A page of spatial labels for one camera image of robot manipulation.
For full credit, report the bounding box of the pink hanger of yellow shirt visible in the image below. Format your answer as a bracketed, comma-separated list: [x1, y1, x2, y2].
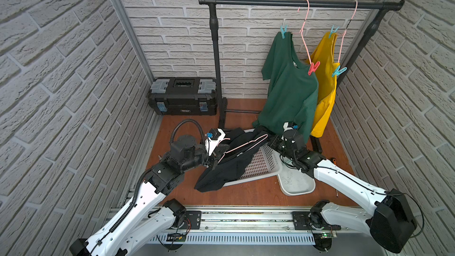
[337, 0, 359, 64]

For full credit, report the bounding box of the pink hanger of black shirt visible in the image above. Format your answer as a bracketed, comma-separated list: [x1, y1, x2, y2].
[218, 134, 269, 164]

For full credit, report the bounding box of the black clothes rack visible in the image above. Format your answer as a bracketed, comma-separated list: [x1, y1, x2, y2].
[198, 0, 405, 154]

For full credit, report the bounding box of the white plastic tray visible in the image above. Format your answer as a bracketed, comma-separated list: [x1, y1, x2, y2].
[277, 167, 316, 196]

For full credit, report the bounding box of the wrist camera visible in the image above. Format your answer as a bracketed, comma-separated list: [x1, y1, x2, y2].
[205, 129, 226, 156]
[283, 122, 299, 131]

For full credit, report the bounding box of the yellow t-shirt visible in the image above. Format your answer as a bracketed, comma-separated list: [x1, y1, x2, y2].
[310, 32, 340, 138]

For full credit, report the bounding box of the teal clothespin yellow shirt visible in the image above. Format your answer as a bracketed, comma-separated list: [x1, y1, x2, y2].
[332, 66, 347, 77]
[328, 25, 340, 38]

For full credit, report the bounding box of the black t-shirt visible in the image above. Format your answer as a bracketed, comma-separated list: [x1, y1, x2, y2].
[194, 126, 271, 193]

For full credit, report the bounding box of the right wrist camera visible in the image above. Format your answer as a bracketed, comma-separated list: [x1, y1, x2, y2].
[283, 122, 299, 131]

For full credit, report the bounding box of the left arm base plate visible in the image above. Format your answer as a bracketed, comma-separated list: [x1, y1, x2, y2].
[171, 210, 202, 231]

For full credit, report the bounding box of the green t-shirt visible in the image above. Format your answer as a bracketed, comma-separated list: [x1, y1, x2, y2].
[252, 32, 319, 142]

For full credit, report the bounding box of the teal clothespin green shirt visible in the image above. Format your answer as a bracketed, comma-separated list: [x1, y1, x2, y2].
[280, 25, 288, 39]

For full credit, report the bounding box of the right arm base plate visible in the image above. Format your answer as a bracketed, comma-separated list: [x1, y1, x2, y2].
[291, 211, 331, 231]

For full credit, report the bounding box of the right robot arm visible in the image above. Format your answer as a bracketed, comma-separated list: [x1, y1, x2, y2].
[268, 129, 423, 254]

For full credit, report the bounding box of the teal clothespin upper yellow shirt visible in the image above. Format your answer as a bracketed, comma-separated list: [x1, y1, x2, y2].
[328, 25, 340, 38]

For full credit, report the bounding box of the pink hanger of green shirt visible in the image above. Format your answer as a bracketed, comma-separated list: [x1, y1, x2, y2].
[297, 0, 314, 65]

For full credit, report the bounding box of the red clothespin green shirt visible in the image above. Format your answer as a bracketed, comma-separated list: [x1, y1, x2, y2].
[308, 61, 320, 76]

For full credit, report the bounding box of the black toolbox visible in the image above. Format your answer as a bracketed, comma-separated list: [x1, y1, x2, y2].
[147, 77, 218, 116]

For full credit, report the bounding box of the white perforated laundry basket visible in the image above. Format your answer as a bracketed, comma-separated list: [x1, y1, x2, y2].
[224, 129, 282, 187]

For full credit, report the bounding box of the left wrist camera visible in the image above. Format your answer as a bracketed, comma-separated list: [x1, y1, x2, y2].
[205, 129, 226, 156]

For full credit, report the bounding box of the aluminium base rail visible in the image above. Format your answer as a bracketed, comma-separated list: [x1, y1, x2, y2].
[146, 206, 378, 252]

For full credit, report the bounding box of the teal clothespin lower yellow shirt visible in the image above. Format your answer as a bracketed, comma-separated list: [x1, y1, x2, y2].
[332, 66, 347, 77]

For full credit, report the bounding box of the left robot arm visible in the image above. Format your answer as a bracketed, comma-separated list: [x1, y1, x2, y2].
[69, 119, 225, 256]

